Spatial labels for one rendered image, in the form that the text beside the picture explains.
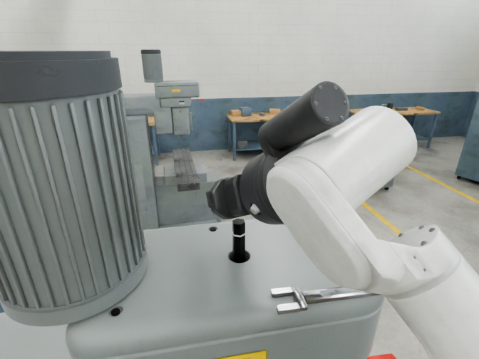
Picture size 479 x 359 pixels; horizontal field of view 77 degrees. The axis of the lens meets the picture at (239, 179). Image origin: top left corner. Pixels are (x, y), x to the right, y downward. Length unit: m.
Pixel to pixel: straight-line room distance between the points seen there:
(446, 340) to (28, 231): 0.39
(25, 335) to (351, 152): 0.61
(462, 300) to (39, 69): 0.39
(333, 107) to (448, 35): 9.19
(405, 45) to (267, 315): 8.42
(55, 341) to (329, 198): 0.54
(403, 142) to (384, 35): 8.09
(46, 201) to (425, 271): 0.35
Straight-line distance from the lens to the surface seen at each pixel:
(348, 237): 0.22
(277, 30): 7.24
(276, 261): 0.52
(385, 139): 0.26
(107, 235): 0.42
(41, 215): 0.39
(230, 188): 0.38
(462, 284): 0.27
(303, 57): 7.44
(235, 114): 6.63
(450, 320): 0.27
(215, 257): 0.53
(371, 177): 0.25
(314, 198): 0.21
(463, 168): 6.77
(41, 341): 0.67
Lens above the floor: 2.21
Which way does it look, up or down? 23 degrees down
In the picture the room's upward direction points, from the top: straight up
